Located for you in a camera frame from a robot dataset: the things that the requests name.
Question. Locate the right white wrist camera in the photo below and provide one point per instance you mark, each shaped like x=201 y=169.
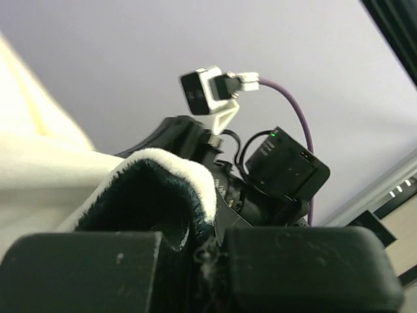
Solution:
x=211 y=96

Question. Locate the cream pillow with bear print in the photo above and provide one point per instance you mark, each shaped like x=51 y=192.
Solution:
x=49 y=167

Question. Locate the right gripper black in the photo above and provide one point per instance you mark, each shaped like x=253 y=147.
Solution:
x=274 y=187

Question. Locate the black white checkered pillowcase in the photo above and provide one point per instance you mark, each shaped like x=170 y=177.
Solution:
x=151 y=188

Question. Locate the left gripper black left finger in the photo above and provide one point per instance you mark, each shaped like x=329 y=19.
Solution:
x=97 y=272

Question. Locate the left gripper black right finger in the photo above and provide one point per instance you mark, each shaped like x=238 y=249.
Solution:
x=272 y=269

